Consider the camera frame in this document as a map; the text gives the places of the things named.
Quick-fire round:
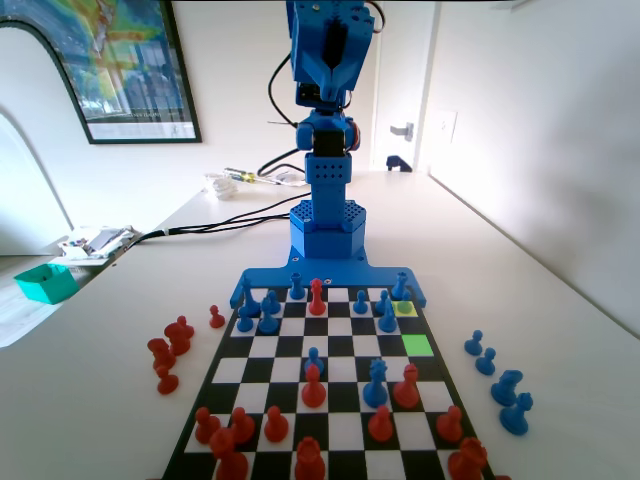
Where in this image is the blue chess queen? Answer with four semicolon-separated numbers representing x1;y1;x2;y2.
362;358;391;409

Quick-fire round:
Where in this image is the blue chess knight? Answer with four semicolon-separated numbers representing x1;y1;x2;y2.
489;369;525;408

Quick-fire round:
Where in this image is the red chess queen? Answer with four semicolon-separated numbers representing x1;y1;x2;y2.
293;436;327;480

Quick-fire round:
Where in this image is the red chess rook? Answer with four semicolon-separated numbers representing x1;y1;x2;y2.
208;427;250;480
446;436;489;480

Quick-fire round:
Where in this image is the white paper package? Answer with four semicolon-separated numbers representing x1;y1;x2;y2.
258;169;310;188

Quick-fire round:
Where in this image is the white crumpled bundle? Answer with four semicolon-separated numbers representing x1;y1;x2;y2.
203;172;240;202

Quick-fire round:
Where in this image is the black framed map poster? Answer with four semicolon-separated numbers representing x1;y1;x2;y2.
0;0;203;146

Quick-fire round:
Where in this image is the white arched panel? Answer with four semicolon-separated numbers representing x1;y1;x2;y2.
0;18;96;257

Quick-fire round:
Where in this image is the pile of papers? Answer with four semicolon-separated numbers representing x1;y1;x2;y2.
56;224;145;267

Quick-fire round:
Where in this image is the black white chessboard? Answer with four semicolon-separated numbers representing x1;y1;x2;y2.
162;285;497;480

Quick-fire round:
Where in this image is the green plastic box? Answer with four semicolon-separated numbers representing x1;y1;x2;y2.
13;263;81;306

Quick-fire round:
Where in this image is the thin black cable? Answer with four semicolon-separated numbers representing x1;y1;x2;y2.
256;148;308;178

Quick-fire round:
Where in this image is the yellow handled screwdriver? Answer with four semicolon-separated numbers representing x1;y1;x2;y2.
222;166;262;185

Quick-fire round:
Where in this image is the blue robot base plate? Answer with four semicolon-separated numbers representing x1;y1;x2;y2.
229;247;429;309

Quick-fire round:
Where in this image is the black cable bundle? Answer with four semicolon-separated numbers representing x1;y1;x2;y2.
115;192;314;251

